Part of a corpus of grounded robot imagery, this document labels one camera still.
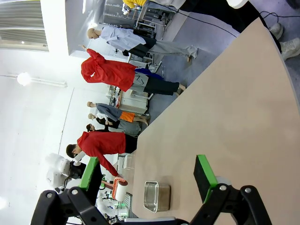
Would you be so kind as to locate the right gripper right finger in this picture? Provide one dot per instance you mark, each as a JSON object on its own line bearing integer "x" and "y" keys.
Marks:
{"x": 204, "y": 178}

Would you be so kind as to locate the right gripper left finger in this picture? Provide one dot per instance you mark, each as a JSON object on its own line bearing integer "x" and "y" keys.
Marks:
{"x": 77, "y": 201}

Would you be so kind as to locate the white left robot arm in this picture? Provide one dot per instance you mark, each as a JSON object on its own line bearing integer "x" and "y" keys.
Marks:
{"x": 56, "y": 168}

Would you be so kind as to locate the rectangular metal container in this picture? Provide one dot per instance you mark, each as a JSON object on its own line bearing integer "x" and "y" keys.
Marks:
{"x": 161, "y": 197}

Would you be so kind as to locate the person in red hoodie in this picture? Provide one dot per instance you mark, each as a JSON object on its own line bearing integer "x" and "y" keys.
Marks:
{"x": 103, "y": 143}

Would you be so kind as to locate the dark haired person in black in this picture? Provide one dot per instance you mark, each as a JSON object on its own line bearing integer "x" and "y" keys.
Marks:
{"x": 90, "y": 127}

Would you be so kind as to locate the mannequin in grey skirt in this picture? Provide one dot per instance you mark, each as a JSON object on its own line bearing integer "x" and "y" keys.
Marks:
{"x": 126, "y": 127}

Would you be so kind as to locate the mannequin in orange shorts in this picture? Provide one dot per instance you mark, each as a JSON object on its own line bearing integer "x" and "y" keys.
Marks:
{"x": 107, "y": 111}

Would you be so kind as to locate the white cabinet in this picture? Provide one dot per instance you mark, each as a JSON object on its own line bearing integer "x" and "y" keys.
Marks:
{"x": 133, "y": 103}

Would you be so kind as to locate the mannequin in red jacket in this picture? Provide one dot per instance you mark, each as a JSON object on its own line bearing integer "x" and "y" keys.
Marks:
{"x": 107, "y": 72}

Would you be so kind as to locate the round ceiling lamp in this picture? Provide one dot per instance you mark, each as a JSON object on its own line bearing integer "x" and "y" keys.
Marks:
{"x": 23, "y": 79}

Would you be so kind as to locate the mannequin in blue striped shirt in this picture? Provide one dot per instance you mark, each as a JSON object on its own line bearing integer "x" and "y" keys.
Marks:
{"x": 122, "y": 38}

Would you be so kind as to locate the person in yellow hoodie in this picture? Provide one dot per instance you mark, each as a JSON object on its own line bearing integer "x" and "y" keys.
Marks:
{"x": 133, "y": 2}

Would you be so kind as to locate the ceiling louvre vent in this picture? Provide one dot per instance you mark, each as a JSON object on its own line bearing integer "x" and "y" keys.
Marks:
{"x": 21, "y": 18}

